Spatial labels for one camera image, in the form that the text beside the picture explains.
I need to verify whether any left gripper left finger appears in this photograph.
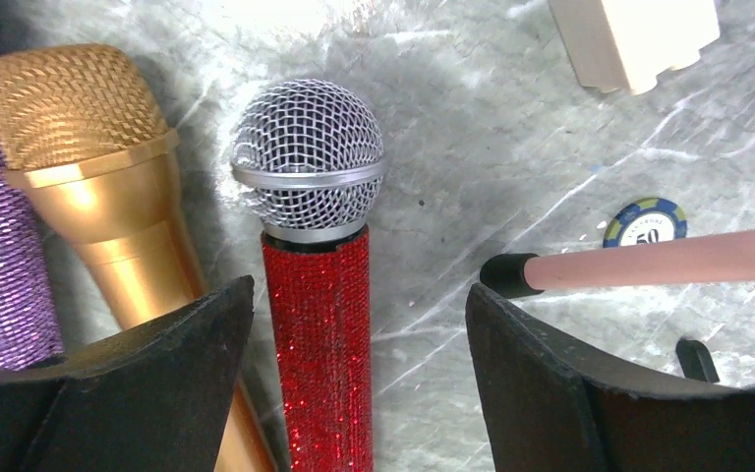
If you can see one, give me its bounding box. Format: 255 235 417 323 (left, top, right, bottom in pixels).
0 275 254 471

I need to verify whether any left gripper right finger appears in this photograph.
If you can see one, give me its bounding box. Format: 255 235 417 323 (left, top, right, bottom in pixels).
465 283 755 471

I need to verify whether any red glitter microphone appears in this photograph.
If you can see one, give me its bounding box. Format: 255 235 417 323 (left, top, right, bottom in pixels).
231 79 386 471

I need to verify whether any pink music stand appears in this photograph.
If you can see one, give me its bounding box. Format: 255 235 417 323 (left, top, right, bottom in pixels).
480 230 755 299

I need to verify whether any blue poker chip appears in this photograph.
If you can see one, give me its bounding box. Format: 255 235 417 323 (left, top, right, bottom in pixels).
603 197 688 248

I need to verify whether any gold microphone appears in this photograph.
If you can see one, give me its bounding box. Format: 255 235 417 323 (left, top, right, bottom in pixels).
0 43 276 471

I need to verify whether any cream toy block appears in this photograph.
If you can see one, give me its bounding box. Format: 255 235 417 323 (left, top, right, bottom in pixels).
549 0 720 95

